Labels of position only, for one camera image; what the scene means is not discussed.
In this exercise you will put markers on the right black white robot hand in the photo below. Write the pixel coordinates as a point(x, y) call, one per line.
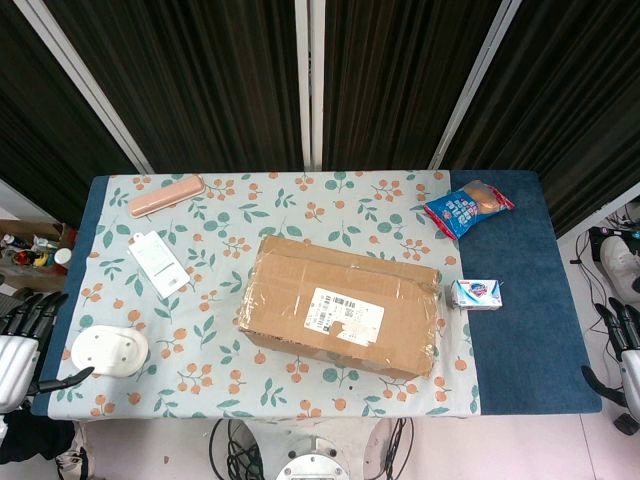
point(631, 370)

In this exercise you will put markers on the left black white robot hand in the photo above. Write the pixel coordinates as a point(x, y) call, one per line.
point(17, 365)

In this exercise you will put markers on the large brown cardboard box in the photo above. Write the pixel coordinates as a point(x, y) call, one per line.
point(305, 280)

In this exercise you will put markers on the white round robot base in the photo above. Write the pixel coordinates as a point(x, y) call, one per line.
point(310, 462)

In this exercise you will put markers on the black bag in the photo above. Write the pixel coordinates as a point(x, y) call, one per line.
point(35, 435)

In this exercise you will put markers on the white sneaker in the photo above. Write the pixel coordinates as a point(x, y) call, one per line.
point(620, 260)

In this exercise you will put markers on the cardboard box of clutter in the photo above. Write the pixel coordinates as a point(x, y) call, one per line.
point(35, 252)

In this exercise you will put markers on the blue table cover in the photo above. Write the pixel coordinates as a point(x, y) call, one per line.
point(520, 280)

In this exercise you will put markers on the white retail card package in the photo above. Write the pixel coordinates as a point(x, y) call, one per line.
point(157, 265)

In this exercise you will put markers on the white blue soap box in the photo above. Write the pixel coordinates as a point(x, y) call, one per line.
point(475, 295)

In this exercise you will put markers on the pink oblong plastic case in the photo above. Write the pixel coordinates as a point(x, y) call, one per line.
point(165, 196)

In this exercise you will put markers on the blue red snack bag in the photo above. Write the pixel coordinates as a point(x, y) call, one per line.
point(462, 210)

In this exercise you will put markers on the dark ribbed partition panel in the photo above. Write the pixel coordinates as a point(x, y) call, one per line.
point(575, 100)
point(35, 130)
point(400, 75)
point(200, 75)

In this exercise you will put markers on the floral orange fruit tablecloth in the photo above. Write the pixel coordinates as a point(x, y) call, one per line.
point(215, 215)

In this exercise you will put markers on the white partition post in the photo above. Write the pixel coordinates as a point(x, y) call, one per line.
point(475, 85)
point(90, 90)
point(310, 85)

